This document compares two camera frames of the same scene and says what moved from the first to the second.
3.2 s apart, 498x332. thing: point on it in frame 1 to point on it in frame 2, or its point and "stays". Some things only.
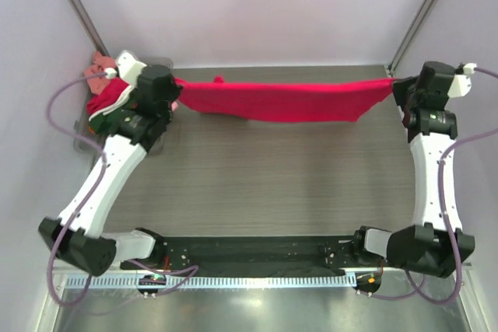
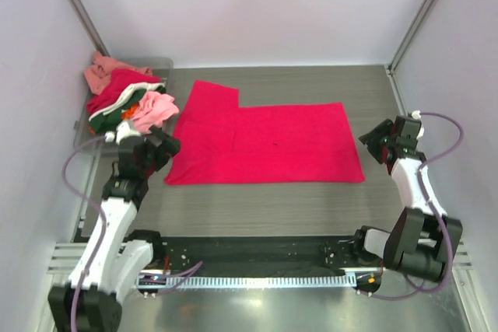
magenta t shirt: [345, 100] to [222, 144]
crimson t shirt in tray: [110, 91] stays
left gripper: [171, 91] to [162, 146]
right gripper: [403, 89] to [380, 141]
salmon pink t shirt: [96, 84] stays
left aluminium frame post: [76, 7] stays
